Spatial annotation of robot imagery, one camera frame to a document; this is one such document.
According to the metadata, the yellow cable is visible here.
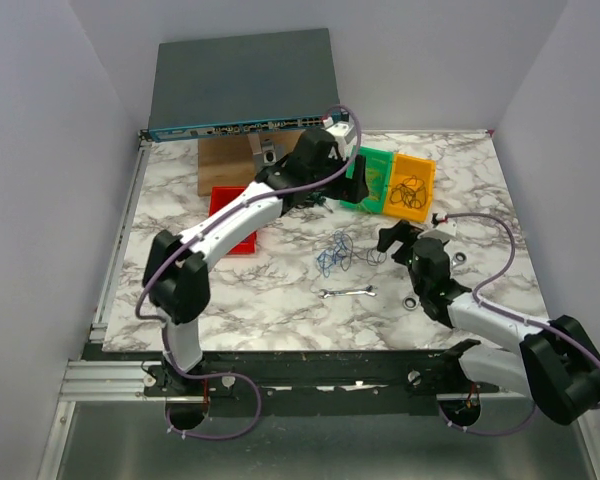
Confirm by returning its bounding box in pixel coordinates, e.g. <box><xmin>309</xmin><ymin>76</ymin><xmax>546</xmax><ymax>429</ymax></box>
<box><xmin>365</xmin><ymin>167</ymin><xmax>389</xmax><ymax>199</ymax></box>

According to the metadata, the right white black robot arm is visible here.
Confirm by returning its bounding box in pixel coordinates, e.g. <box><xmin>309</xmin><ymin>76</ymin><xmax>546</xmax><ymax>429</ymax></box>
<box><xmin>377</xmin><ymin>215</ymin><xmax>600</xmax><ymax>425</ymax></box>

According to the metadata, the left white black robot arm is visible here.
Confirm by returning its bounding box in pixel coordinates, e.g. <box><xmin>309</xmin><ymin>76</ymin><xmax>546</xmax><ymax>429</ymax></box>
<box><xmin>138</xmin><ymin>122</ymin><xmax>368</xmax><ymax>395</ymax></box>

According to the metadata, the green plastic bin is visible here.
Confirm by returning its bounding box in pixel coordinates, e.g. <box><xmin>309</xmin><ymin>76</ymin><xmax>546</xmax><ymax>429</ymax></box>
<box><xmin>340</xmin><ymin>147</ymin><xmax>393</xmax><ymax>214</ymax></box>

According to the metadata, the orange plastic bin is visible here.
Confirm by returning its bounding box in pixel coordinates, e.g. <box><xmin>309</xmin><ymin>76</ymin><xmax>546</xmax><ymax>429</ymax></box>
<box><xmin>383</xmin><ymin>153</ymin><xmax>436</xmax><ymax>224</ymax></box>

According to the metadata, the silver ratchet wrench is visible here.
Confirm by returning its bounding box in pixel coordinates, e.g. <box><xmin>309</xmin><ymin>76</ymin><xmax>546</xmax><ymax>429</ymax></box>
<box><xmin>450</xmin><ymin>251</ymin><xmax>467</xmax><ymax>270</ymax></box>
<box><xmin>402</xmin><ymin>296</ymin><xmax>419</xmax><ymax>311</ymax></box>

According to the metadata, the silver open-end wrench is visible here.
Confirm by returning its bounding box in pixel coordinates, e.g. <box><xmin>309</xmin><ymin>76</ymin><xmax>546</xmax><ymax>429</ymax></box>
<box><xmin>318</xmin><ymin>285</ymin><xmax>377</xmax><ymax>299</ymax></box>

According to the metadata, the wooden board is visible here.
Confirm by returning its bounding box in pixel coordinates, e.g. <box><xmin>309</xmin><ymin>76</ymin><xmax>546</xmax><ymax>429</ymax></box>
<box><xmin>197</xmin><ymin>130</ymin><xmax>302</xmax><ymax>197</ymax></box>

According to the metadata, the red plastic bin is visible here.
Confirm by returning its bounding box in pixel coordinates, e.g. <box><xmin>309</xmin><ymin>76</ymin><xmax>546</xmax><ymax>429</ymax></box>
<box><xmin>208</xmin><ymin>186</ymin><xmax>257</xmax><ymax>256</ymax></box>

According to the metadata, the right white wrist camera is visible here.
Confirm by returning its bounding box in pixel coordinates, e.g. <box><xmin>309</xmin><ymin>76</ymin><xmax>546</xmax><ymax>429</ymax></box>
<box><xmin>418</xmin><ymin>212</ymin><xmax>457</xmax><ymax>244</ymax></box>

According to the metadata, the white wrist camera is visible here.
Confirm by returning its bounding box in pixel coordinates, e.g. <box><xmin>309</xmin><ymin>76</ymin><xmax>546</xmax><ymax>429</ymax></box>
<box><xmin>418</xmin><ymin>212</ymin><xmax>457</xmax><ymax>244</ymax></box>
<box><xmin>322</xmin><ymin>117</ymin><xmax>358</xmax><ymax>158</ymax></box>

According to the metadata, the green handled screwdriver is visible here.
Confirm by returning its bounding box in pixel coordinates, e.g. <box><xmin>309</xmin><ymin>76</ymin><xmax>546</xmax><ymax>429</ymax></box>
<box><xmin>308</xmin><ymin>193</ymin><xmax>333</xmax><ymax>213</ymax></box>

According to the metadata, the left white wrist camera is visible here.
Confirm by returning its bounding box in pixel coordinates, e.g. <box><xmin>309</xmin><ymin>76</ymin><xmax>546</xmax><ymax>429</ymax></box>
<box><xmin>322</xmin><ymin>117</ymin><xmax>358</xmax><ymax>158</ymax></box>

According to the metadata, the grey metal bracket stand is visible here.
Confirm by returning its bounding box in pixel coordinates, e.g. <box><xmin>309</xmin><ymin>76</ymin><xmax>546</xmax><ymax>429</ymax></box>
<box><xmin>247</xmin><ymin>134</ymin><xmax>286</xmax><ymax>173</ymax></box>

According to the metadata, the grey blue network switch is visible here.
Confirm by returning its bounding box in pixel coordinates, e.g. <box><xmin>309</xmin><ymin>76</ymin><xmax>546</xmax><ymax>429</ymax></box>
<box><xmin>146</xmin><ymin>28</ymin><xmax>340</xmax><ymax>142</ymax></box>

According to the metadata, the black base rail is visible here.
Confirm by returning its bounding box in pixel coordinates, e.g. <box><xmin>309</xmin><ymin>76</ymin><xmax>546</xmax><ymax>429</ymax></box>
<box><xmin>82</xmin><ymin>344</ymin><xmax>479</xmax><ymax>424</ymax></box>

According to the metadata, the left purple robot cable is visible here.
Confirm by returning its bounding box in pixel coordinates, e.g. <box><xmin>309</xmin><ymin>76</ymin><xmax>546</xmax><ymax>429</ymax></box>
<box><xmin>133</xmin><ymin>103</ymin><xmax>364</xmax><ymax>441</ymax></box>

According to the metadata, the aluminium extrusion frame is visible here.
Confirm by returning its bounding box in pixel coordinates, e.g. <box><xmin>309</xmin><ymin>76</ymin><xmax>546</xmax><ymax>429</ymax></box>
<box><xmin>35</xmin><ymin>130</ymin><xmax>154</xmax><ymax>480</ymax></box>

